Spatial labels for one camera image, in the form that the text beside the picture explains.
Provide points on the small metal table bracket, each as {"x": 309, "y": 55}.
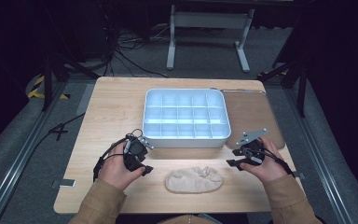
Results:
{"x": 299, "y": 175}
{"x": 64, "y": 183}

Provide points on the white metal desk frame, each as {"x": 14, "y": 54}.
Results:
{"x": 209, "y": 20}

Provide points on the black tripod stand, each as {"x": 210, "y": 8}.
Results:
{"x": 56, "y": 68}
{"x": 295, "y": 74}

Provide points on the grey metal floor rail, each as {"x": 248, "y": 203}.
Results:
{"x": 15, "y": 161}
{"x": 320, "y": 155}

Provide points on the person's right hand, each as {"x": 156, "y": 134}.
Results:
{"x": 268, "y": 166}

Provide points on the beige sock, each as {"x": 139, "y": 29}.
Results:
{"x": 192, "y": 180}

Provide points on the white compartment organizer box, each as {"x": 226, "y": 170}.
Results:
{"x": 186, "y": 115}

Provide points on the person's left hand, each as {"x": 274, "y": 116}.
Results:
{"x": 116, "y": 169}

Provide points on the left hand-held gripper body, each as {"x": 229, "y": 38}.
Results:
{"x": 135, "y": 151}

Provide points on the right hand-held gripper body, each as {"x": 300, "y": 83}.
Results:
{"x": 251, "y": 146}

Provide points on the yellow black hazard tape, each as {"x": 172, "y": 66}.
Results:
{"x": 37, "y": 90}

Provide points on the person's tan jacket torso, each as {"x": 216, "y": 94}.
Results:
{"x": 189, "y": 219}

